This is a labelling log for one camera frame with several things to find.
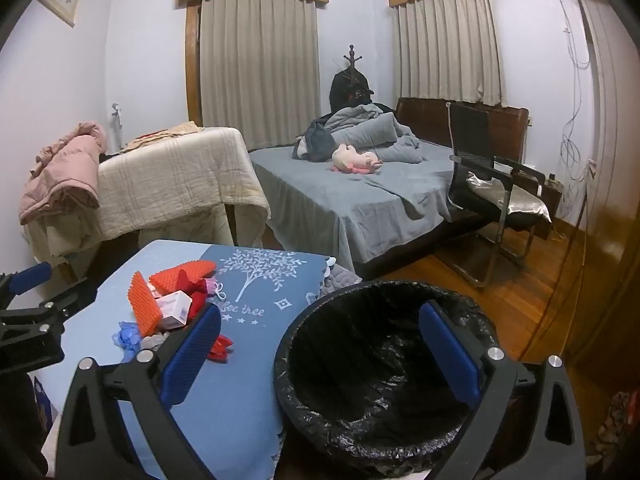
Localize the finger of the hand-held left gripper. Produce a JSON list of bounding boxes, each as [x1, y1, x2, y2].
[[0, 282, 99, 343], [0, 261, 52, 311]]

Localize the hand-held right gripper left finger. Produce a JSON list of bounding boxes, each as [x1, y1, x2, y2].
[[55, 304, 222, 480]]

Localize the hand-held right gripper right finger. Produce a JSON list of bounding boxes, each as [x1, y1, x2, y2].
[[419, 300, 586, 480]]

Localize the white tissue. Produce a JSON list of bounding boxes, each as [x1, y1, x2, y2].
[[137, 332, 169, 354]]

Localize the small pink white box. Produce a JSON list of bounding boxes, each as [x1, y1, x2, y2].
[[152, 291, 193, 331]]

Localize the red cloth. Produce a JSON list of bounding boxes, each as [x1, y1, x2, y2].
[[180, 270, 234, 363]]

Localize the blue wrapper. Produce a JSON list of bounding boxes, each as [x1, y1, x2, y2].
[[111, 321, 144, 361]]

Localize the waste bin with black bag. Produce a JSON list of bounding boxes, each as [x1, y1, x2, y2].
[[272, 280, 521, 478]]

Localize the orange spiky foam net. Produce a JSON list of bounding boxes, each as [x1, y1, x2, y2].
[[127, 271, 163, 337], [149, 258, 217, 295]]

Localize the blue tree print tablecloth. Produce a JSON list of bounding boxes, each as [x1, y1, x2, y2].
[[45, 239, 336, 480]]

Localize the pink quilt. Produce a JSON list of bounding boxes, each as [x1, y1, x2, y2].
[[19, 121, 108, 226]]

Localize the grey quilted pad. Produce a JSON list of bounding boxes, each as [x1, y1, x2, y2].
[[320, 260, 362, 302]]

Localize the silver cushion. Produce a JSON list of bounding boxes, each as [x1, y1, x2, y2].
[[462, 171, 553, 225]]

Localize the beige quilted blanket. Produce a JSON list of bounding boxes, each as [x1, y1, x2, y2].
[[30, 126, 271, 266]]

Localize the patterned cloth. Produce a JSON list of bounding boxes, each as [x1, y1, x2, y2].
[[595, 390, 637, 456]]

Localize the wooden bedside cabinet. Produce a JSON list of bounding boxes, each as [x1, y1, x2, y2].
[[517, 162, 565, 221]]

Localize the folded beige clothes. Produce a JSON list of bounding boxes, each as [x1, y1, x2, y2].
[[122, 120, 206, 153]]

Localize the bed with grey sheet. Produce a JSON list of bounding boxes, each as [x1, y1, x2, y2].
[[248, 137, 481, 276]]

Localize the pink plush toy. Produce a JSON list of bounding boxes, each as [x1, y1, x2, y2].
[[327, 143, 384, 175]]

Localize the black office chair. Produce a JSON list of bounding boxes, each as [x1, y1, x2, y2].
[[445, 101, 548, 288]]

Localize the grey duvet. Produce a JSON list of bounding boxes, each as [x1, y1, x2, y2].
[[320, 105, 426, 166]]

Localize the dark wooden headboard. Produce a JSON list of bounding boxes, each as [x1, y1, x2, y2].
[[395, 97, 531, 171]]

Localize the dark grey garment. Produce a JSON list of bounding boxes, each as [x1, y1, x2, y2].
[[294, 120, 341, 163]]

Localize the wooden wardrobe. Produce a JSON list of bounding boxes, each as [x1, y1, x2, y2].
[[545, 0, 640, 391]]

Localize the wide beige curtain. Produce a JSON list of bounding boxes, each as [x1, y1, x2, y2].
[[200, 0, 321, 151]]

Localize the wooden coat rack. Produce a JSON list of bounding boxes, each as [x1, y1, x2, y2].
[[342, 44, 368, 106]]

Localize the white wall fixture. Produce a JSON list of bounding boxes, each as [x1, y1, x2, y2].
[[111, 102, 124, 151]]

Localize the hanging wall cables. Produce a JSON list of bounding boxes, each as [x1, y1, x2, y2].
[[555, 0, 597, 216]]

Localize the wooden window frame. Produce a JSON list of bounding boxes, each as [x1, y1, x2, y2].
[[185, 2, 203, 126]]

